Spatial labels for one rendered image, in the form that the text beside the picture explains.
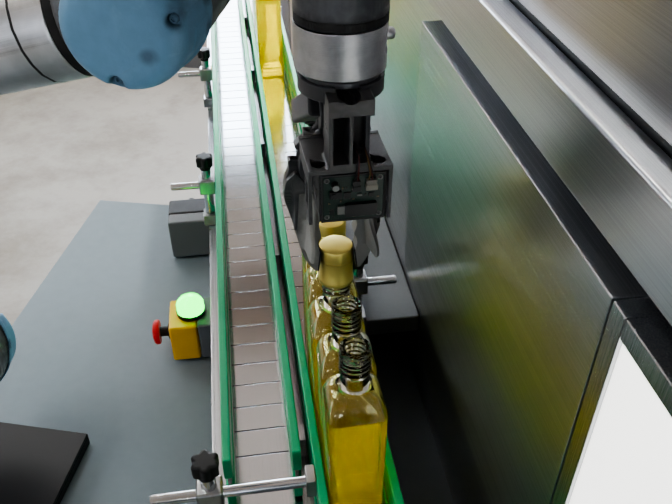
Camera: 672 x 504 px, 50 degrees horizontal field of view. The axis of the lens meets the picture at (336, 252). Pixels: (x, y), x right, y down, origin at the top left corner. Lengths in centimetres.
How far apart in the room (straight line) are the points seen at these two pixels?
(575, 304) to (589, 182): 8
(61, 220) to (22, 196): 27
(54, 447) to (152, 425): 14
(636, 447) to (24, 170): 311
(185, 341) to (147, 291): 21
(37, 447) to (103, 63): 76
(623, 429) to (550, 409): 10
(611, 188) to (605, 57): 10
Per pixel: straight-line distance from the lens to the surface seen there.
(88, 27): 44
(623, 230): 45
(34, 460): 111
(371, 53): 57
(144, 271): 140
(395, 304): 109
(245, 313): 108
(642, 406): 45
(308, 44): 57
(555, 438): 57
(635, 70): 48
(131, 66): 44
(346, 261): 71
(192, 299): 116
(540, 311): 56
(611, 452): 50
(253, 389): 97
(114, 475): 109
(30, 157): 348
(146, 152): 336
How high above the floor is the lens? 160
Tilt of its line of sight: 37 degrees down
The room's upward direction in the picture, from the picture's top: straight up
